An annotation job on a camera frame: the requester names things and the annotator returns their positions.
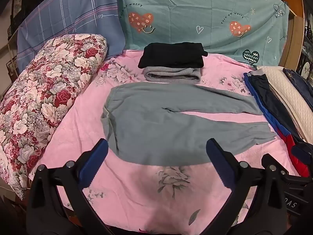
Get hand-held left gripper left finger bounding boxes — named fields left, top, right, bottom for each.
left=26, top=138, right=109, bottom=235

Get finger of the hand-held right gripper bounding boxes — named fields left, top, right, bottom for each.
left=292, top=143, right=313, bottom=163
left=281, top=171, right=313, bottom=186

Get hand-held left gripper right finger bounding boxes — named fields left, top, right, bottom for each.
left=205, top=138, right=288, bottom=235

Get grey-green pants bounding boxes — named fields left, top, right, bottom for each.
left=101, top=82, right=277, bottom=165

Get light grey folded pants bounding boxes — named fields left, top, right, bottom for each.
left=143, top=66, right=201, bottom=84

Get black folded pants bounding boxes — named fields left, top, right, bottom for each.
left=138, top=42, right=208, bottom=69

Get pink floral bedsheet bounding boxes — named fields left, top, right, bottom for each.
left=29, top=50, right=300, bottom=235

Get blue and red garment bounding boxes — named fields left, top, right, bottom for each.
left=243, top=71, right=309, bottom=177

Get cream textured blanket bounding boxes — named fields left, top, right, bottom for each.
left=257, top=66, right=313, bottom=140

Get dark navy garment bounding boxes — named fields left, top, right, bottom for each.
left=249, top=73, right=306, bottom=144

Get dark blue jeans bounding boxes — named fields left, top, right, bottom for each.
left=282, top=68, right=313, bottom=93

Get red floral quilt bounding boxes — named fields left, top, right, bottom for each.
left=0, top=34, right=108, bottom=200

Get teal heart-print sheet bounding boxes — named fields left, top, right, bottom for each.
left=117, top=0, right=290, bottom=65

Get blue plaid pillow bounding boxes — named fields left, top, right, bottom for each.
left=17, top=0, right=126, bottom=72

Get wooden bed frame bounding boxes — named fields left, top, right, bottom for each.
left=277, top=0, right=306, bottom=66

